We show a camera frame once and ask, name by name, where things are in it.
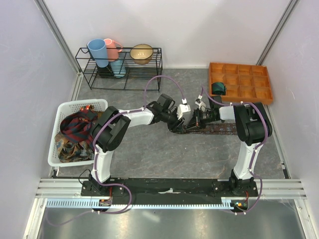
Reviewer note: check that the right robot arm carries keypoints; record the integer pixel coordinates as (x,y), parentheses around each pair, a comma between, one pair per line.
(250,123)

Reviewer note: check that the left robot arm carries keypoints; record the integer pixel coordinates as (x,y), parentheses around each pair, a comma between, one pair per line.
(109,131)

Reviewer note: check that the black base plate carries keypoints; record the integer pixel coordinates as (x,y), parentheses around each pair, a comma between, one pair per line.
(165,191)

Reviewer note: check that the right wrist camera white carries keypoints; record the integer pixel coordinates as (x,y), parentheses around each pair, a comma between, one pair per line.
(200,104)

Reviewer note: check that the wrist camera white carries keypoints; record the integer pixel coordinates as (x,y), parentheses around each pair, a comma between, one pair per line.
(182,109)
(200,104)

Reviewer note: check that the amber glass bowl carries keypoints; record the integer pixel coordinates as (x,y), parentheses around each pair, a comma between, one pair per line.
(141,54)

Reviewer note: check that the white plastic basket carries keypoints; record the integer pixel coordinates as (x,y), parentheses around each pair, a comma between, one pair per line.
(64,110)

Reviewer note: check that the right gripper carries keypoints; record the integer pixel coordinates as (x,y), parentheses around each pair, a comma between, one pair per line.
(196,121)

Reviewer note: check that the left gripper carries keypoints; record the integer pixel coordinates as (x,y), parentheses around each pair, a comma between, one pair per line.
(176,127)

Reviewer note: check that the green tie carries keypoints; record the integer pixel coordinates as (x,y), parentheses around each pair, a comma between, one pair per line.
(218,88)

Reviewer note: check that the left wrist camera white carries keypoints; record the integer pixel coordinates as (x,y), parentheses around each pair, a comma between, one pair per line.
(182,109)

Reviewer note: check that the patterned ties pile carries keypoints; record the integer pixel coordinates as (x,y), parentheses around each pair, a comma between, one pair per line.
(73,152)

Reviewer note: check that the brown floral tie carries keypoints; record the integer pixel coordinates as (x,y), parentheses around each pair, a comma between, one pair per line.
(213,129)

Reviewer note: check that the red navy striped tie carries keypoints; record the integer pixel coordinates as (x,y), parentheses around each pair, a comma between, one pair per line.
(76,127)

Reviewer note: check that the orange compartment tray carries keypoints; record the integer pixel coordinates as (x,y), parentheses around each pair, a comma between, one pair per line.
(247,83)

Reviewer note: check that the pink cup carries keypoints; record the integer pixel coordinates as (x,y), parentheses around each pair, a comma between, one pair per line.
(113,49)

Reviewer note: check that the black wire rack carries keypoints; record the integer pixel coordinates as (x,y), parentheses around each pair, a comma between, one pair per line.
(103,78)

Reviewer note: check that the light blue lower cup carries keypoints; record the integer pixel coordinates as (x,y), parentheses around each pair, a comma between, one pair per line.
(118,68)

